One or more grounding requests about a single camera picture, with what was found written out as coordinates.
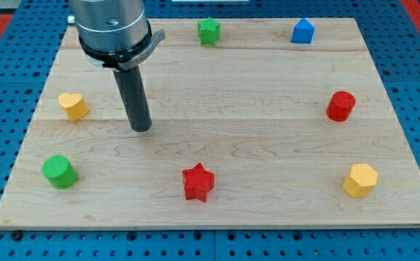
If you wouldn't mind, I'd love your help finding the green cylinder block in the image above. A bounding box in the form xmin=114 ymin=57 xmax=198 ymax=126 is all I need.
xmin=41 ymin=154 xmax=78 ymax=189

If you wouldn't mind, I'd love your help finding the red star block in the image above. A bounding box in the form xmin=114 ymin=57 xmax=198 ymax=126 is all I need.
xmin=181 ymin=162 xmax=215 ymax=202

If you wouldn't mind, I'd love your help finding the yellow heart block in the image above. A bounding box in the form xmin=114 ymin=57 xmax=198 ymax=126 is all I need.
xmin=58 ymin=93 xmax=88 ymax=121

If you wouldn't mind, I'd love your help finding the wooden board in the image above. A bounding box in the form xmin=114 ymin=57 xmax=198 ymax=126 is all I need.
xmin=0 ymin=18 xmax=420 ymax=231

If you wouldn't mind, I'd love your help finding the yellow hexagon block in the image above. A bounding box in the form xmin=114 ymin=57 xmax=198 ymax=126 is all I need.
xmin=342 ymin=163 xmax=379 ymax=198

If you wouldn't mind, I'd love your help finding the red cylinder block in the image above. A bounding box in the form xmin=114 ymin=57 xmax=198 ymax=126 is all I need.
xmin=326 ymin=91 xmax=356 ymax=122

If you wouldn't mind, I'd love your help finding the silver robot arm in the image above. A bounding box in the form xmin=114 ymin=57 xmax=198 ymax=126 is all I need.
xmin=69 ymin=0 xmax=165 ymax=72

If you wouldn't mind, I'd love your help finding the blue pentagon block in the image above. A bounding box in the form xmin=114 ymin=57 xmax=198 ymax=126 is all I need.
xmin=291 ymin=18 xmax=316 ymax=44

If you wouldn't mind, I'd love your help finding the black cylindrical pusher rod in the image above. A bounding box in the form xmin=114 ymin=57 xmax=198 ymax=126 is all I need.
xmin=113 ymin=66 xmax=152 ymax=132

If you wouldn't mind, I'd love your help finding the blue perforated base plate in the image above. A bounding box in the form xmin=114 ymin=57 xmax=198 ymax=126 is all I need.
xmin=0 ymin=0 xmax=420 ymax=260

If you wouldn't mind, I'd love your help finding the green star block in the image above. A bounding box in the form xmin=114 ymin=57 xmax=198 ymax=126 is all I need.
xmin=197 ymin=17 xmax=221 ymax=46

